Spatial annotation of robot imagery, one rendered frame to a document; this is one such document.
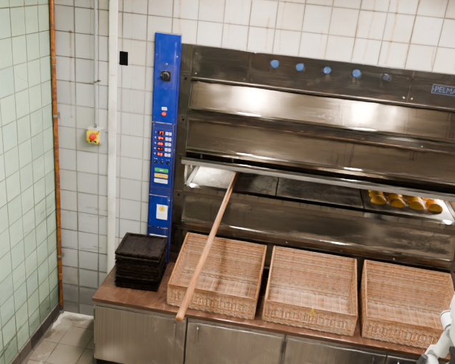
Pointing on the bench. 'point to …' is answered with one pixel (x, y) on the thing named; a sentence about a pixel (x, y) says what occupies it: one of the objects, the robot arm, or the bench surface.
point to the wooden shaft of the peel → (204, 253)
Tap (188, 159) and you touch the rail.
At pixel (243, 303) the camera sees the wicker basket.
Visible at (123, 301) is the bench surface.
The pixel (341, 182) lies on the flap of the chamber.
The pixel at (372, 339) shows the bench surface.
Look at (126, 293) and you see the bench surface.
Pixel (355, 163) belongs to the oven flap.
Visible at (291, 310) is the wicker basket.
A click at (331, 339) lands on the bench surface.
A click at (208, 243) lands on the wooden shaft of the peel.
